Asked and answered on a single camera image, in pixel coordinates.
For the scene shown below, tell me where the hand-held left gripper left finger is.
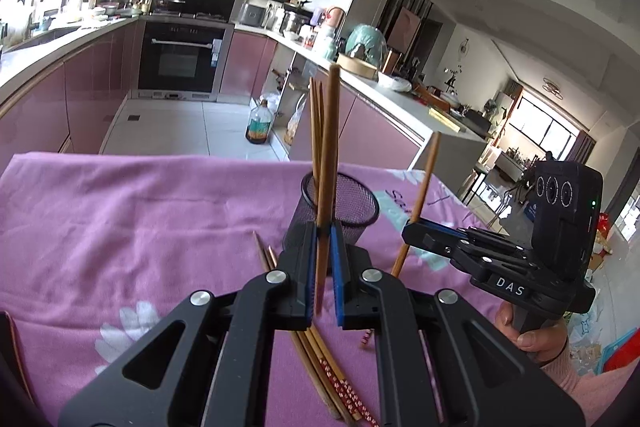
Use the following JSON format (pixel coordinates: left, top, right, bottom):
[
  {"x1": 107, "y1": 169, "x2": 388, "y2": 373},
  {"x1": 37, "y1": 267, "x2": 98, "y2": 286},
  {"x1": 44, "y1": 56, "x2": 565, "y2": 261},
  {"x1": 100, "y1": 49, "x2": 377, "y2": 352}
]
[{"x1": 57, "y1": 221, "x2": 321, "y2": 427}]

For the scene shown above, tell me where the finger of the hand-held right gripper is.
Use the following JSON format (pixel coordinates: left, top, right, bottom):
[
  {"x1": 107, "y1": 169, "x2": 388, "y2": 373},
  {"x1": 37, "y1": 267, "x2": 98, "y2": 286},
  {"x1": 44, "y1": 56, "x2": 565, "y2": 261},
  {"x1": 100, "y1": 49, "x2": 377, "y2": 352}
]
[
  {"x1": 412, "y1": 218, "x2": 528, "y2": 252},
  {"x1": 401, "y1": 223, "x2": 481, "y2": 262}
]

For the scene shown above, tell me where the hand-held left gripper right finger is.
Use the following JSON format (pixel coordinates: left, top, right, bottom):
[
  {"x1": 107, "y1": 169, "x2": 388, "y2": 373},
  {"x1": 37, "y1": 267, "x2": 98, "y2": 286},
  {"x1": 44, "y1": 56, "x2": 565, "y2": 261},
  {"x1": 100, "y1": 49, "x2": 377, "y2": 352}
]
[{"x1": 327, "y1": 221, "x2": 586, "y2": 427}]

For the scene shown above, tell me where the black mesh pen holder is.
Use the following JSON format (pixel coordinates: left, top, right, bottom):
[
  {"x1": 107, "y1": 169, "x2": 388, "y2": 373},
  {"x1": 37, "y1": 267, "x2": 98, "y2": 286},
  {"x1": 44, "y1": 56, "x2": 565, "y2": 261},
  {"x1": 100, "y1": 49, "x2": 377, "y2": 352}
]
[{"x1": 291, "y1": 172, "x2": 381, "y2": 253}]

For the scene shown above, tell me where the bundle of wooden chopsticks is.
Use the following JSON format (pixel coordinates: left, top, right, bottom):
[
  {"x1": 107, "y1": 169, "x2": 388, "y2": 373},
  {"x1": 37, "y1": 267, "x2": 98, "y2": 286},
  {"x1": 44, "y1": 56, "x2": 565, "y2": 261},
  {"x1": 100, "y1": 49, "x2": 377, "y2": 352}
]
[{"x1": 252, "y1": 231, "x2": 381, "y2": 427}]

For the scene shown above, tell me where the person's right forearm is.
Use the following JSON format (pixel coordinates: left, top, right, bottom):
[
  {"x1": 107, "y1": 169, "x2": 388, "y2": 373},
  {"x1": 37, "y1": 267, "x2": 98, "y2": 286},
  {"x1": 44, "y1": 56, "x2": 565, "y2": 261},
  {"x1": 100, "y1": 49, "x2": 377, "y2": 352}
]
[{"x1": 542, "y1": 342, "x2": 640, "y2": 427}]

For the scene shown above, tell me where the person's right hand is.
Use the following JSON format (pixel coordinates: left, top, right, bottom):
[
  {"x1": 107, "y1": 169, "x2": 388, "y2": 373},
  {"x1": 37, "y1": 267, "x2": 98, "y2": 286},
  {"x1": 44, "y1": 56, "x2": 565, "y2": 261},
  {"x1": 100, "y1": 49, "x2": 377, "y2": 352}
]
[{"x1": 495, "y1": 301, "x2": 569, "y2": 364}]

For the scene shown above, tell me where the living room window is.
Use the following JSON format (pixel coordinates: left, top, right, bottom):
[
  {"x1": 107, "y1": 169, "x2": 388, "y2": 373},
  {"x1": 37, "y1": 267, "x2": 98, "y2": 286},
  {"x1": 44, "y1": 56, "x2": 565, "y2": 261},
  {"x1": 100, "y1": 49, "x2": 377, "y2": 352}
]
[{"x1": 505, "y1": 89, "x2": 596, "y2": 168}]

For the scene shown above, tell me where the pink kitchen base cabinet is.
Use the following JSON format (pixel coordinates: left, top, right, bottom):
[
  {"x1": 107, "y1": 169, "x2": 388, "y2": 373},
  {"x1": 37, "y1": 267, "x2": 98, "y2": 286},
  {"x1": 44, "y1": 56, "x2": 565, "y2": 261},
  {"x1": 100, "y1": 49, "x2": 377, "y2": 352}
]
[
  {"x1": 220, "y1": 29, "x2": 433, "y2": 170},
  {"x1": 0, "y1": 17, "x2": 146, "y2": 152}
]

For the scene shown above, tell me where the yellow wooden box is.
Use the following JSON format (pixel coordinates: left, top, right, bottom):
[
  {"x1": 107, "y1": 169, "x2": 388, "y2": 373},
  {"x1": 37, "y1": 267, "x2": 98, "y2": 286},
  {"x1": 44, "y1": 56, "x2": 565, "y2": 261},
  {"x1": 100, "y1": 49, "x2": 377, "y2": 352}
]
[{"x1": 427, "y1": 107, "x2": 463, "y2": 132}]

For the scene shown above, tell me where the clear plastic food bag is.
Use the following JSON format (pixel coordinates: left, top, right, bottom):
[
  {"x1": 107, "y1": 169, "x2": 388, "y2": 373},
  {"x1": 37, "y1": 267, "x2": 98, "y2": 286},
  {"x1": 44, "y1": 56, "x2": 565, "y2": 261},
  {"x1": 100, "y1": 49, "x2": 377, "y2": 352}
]
[{"x1": 284, "y1": 94, "x2": 307, "y2": 145}]

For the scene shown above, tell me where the cooking oil bottle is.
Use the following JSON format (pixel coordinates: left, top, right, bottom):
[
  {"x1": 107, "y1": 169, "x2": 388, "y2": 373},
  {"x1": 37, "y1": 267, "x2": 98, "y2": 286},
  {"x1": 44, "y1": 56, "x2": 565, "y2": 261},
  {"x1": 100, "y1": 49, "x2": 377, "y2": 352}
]
[{"x1": 245, "y1": 97, "x2": 275, "y2": 145}]

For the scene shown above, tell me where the white plastic bag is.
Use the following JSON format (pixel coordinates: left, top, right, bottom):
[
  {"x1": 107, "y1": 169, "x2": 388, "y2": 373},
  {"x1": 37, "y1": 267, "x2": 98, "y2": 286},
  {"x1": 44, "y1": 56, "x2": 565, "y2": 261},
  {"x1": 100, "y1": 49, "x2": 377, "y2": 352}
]
[{"x1": 377, "y1": 72, "x2": 413, "y2": 92}]

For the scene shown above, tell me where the purple floral tablecloth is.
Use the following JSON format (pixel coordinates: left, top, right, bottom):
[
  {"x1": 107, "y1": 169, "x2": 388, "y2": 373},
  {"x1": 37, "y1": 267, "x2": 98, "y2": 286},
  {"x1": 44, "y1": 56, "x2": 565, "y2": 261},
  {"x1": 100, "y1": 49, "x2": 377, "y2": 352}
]
[{"x1": 0, "y1": 151, "x2": 506, "y2": 427}]

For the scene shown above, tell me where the round wooden box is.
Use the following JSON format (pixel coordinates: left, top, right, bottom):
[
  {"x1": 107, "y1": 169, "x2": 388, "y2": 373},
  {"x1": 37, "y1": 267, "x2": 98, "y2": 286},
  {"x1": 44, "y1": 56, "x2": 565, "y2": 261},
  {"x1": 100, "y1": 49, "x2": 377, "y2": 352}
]
[{"x1": 336, "y1": 53, "x2": 378, "y2": 80}]

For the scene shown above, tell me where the pink kettle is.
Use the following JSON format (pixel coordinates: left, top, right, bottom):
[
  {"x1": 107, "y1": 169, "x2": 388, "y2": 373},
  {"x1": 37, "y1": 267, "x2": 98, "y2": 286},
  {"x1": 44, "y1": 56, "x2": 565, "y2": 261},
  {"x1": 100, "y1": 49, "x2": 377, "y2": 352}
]
[{"x1": 312, "y1": 6, "x2": 348, "y2": 38}]

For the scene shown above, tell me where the stainless steel pot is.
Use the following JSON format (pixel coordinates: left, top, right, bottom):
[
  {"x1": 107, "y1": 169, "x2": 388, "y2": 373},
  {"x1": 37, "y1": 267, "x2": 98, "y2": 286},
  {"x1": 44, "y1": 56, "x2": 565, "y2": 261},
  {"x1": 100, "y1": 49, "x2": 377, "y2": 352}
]
[{"x1": 280, "y1": 9, "x2": 308, "y2": 38}]

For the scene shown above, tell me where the black built-in oven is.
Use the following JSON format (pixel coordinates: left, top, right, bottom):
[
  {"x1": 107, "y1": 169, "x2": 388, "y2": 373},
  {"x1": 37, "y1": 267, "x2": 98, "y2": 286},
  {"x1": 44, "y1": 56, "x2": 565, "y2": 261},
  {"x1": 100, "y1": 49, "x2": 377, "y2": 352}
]
[{"x1": 136, "y1": 19, "x2": 235, "y2": 100}]

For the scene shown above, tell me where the grey rice cooker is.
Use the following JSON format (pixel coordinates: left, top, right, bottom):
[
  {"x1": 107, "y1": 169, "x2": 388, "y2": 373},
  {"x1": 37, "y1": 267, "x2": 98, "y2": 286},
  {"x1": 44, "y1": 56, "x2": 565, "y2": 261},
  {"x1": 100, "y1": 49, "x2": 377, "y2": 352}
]
[{"x1": 239, "y1": 2, "x2": 267, "y2": 28}]

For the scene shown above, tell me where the gas stove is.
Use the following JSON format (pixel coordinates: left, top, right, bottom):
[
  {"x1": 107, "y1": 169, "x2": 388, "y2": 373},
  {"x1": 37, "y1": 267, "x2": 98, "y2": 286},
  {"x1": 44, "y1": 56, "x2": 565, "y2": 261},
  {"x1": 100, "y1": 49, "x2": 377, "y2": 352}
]
[{"x1": 150, "y1": 9, "x2": 233, "y2": 22}]

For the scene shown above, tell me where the pink wall painting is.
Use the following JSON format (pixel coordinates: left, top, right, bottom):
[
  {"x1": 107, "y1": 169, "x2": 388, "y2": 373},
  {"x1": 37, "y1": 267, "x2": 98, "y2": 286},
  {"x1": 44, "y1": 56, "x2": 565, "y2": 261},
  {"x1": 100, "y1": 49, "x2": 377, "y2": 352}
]
[{"x1": 387, "y1": 7, "x2": 423, "y2": 58}]

